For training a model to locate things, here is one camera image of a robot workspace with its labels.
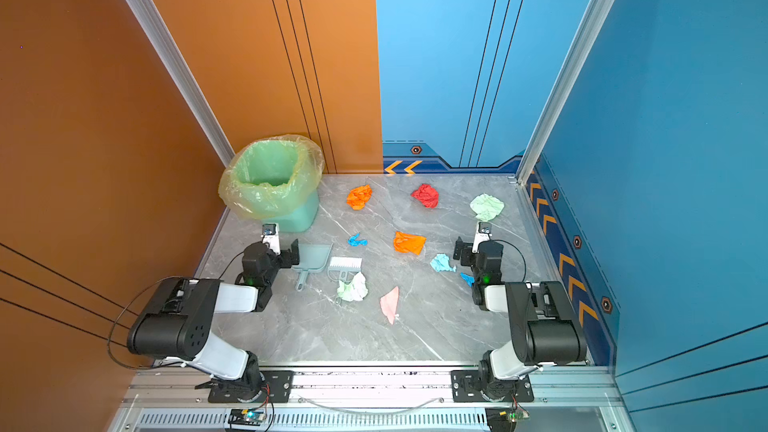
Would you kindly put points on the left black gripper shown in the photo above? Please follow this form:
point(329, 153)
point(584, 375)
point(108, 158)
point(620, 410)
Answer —
point(289, 253)

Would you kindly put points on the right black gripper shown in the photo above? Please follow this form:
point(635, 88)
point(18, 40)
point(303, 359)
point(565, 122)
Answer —
point(465, 255)

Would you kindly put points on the grey-blue dustpan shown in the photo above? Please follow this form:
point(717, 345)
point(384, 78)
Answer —
point(313, 258)

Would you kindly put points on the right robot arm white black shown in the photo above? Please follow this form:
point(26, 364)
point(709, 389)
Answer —
point(543, 327)

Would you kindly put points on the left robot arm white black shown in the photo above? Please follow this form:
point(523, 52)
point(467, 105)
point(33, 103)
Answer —
point(176, 323)

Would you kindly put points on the blue paper scrap right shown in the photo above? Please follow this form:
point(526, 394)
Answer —
point(468, 279)

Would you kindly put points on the light blue paper scrap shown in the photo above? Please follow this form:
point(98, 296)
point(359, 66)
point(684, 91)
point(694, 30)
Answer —
point(441, 264)

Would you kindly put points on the light green paper scrap far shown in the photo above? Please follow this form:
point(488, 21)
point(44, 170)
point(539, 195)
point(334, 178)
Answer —
point(486, 207)

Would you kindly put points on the light green paper scrap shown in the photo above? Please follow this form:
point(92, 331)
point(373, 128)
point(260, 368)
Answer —
point(486, 207)
point(353, 290)

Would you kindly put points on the green trash bin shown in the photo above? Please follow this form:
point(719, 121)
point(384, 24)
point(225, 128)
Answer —
point(301, 219)

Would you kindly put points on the orange paper scrap centre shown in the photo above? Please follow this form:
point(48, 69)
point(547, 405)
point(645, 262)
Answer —
point(408, 243)

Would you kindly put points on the orange paper scrap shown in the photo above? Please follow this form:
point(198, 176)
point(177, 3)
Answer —
point(408, 243)
point(358, 197)

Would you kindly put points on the yellow plastic bin liner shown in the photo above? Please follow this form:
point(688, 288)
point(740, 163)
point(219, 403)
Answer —
point(272, 177)

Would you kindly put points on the red paper scrap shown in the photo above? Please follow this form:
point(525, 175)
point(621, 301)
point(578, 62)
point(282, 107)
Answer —
point(427, 195)

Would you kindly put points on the small blue paper scrap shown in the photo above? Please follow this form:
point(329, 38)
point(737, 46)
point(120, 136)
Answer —
point(356, 240)

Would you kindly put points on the light green paper scrap near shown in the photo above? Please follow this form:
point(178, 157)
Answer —
point(353, 290)

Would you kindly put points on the pink paper scrap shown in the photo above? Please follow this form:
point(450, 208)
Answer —
point(389, 304)

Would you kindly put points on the orange paper scrap far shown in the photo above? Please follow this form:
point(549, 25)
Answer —
point(358, 197)

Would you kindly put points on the left circuit board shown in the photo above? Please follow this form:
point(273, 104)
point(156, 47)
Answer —
point(249, 419)

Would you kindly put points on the circuit board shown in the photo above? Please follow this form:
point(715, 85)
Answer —
point(505, 419)
point(249, 419)

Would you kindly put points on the right circuit board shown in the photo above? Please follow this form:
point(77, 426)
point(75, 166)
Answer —
point(505, 419)

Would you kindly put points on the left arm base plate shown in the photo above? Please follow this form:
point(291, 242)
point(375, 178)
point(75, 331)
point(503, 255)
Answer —
point(273, 386)

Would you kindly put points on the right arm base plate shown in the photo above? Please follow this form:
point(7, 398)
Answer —
point(473, 386)

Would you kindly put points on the aluminium mounting rail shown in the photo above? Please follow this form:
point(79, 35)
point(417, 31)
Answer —
point(376, 397)

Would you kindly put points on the right aluminium corner post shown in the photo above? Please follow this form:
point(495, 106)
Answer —
point(586, 34)

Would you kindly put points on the aluminium corner post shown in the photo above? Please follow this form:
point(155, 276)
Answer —
point(161, 39)
point(586, 34)

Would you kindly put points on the left aluminium corner post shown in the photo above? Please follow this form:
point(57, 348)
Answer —
point(161, 39)

